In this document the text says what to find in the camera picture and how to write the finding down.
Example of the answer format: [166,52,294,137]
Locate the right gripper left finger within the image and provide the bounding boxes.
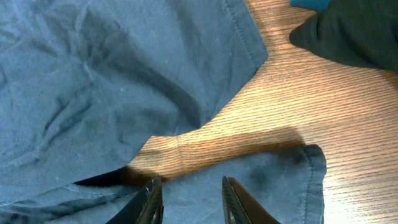
[106,176,164,224]

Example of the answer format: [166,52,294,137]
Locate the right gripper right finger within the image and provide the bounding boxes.
[222,176,280,224]

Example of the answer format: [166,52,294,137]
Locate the navy blue shorts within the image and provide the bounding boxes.
[0,0,328,224]

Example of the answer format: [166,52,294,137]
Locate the black garment in pile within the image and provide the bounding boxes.
[289,0,397,72]

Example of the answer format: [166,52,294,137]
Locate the blue t-shirt pile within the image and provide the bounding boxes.
[290,0,331,11]

